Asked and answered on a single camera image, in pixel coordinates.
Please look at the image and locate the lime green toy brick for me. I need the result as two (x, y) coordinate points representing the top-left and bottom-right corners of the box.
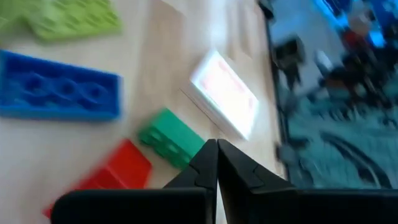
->
(0, 0), (32, 35)

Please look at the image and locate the blue toy brick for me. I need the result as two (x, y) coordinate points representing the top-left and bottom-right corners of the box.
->
(0, 49), (123, 123)

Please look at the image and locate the black table frame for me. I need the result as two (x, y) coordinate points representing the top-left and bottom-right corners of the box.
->
(259, 0), (292, 188)

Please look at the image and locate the translucent lime toy brick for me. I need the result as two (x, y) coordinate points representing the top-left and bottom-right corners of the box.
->
(24, 0), (123, 44)

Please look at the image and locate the short green toy brick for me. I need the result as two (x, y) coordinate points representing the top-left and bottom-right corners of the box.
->
(137, 107), (206, 171)

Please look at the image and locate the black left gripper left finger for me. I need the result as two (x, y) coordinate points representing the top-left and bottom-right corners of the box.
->
(51, 139), (218, 224)

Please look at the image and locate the small red toy brick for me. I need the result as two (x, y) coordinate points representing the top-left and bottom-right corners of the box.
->
(42, 138), (154, 219)

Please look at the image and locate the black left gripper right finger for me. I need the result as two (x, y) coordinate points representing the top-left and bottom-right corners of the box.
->
(217, 139), (398, 224)

